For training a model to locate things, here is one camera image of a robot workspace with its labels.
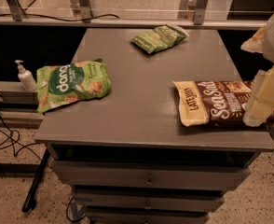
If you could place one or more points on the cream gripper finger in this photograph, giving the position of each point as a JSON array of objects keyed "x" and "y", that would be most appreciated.
[
  {"x": 261, "y": 103},
  {"x": 255, "y": 43}
]

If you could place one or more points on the green jalapeno chip bag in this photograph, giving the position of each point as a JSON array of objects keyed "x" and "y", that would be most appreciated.
[{"x": 160, "y": 38}]

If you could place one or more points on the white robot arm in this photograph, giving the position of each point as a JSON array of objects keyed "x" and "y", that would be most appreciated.
[{"x": 268, "y": 40}]

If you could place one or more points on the brown Late July chip bag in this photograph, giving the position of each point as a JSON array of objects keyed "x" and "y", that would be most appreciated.
[{"x": 218, "y": 103}]

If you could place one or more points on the green Dang chip bag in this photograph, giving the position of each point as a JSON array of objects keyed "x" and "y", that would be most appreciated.
[{"x": 63, "y": 85}]

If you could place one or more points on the grey drawer cabinet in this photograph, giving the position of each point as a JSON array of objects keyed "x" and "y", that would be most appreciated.
[{"x": 127, "y": 156}]

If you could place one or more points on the white pump soap bottle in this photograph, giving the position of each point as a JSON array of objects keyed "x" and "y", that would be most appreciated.
[{"x": 25, "y": 76}]

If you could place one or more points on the black metal stand leg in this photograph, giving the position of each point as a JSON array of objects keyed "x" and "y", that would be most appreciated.
[{"x": 30, "y": 201}]

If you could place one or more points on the metal window frame rail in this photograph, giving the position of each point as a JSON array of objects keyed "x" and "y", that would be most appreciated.
[{"x": 210, "y": 14}]

